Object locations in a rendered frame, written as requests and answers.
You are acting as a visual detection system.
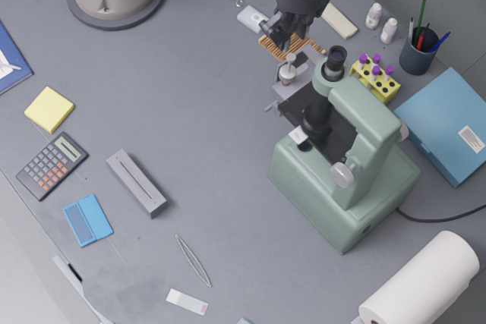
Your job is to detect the blue notebook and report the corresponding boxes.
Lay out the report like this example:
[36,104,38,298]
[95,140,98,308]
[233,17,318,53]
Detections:
[0,20,35,96]

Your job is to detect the grey focus knob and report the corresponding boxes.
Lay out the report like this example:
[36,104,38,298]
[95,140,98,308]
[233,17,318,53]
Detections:
[328,161,358,190]

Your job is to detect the pink labelled glass slide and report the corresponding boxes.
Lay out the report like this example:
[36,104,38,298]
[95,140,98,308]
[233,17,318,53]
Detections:
[165,287,210,316]

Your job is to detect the light blue labelled box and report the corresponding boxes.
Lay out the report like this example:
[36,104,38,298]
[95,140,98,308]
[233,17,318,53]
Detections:
[393,66,486,189]

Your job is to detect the silver tweezers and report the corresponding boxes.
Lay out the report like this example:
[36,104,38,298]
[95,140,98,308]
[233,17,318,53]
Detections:
[174,233,213,288]

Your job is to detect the yellow test tube rack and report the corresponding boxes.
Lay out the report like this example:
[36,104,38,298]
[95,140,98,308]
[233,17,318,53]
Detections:
[349,55,402,105]

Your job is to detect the grey slide holder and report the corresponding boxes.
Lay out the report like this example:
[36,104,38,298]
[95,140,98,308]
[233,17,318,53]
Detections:
[264,49,317,113]

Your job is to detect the blue open slide mailer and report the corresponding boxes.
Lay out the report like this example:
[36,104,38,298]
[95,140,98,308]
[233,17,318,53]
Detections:
[61,193,115,249]

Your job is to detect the black microscope stage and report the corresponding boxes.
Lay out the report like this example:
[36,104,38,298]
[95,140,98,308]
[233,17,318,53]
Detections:
[276,80,358,168]

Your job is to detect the white labelled slide box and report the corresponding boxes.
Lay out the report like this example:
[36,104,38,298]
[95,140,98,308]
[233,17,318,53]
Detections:
[235,5,271,33]

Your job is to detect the white plastic bottle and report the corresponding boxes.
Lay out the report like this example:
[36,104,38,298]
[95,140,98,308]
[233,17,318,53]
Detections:
[364,2,383,31]
[380,17,399,46]

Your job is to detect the black calculator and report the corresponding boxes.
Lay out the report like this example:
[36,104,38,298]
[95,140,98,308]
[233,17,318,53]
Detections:
[14,131,90,203]

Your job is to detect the black microscope eyepiece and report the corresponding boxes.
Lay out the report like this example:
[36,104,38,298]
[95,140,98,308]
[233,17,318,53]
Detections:
[323,45,349,82]

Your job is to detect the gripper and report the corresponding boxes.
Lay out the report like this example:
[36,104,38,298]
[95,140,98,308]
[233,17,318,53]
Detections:
[258,0,336,52]

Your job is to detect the white paper towel roll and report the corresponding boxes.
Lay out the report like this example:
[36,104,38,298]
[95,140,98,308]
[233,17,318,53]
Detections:
[358,229,481,324]

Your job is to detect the blue pen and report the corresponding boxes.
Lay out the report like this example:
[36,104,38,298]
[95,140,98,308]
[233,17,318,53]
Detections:
[428,31,452,53]

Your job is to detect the long green pencil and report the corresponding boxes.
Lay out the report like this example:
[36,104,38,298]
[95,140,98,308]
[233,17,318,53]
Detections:
[416,0,428,42]

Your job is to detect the yellow sticky note pad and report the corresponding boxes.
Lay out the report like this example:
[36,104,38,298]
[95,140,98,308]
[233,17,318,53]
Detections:
[23,85,76,136]

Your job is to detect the grey slotted block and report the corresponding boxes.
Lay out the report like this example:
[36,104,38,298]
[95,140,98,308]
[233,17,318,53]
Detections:
[105,148,169,220]

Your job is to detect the black power cable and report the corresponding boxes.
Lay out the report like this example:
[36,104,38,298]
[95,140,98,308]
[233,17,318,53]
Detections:
[396,204,486,224]

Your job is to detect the white pen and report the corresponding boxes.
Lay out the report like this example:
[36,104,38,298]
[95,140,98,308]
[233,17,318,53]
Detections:
[0,58,23,72]

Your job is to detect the black microscope objective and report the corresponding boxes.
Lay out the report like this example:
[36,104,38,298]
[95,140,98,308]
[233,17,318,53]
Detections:
[301,92,334,143]

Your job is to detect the green microscope body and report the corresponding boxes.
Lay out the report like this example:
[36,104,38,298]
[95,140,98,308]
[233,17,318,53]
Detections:
[267,56,422,256]

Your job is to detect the wooden slide rack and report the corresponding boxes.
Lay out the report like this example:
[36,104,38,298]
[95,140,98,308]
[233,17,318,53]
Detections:
[257,31,328,62]

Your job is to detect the cream rectangular block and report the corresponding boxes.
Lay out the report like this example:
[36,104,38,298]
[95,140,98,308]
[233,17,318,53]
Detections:
[320,2,359,40]

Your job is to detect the grey white stage knob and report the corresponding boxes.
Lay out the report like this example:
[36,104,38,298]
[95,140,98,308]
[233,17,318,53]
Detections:
[278,52,298,87]

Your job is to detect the dark blue pen cup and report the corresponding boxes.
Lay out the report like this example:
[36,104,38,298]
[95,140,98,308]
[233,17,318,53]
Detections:
[399,27,440,76]

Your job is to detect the red pen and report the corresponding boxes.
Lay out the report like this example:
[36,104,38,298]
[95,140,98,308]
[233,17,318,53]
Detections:
[416,22,431,52]

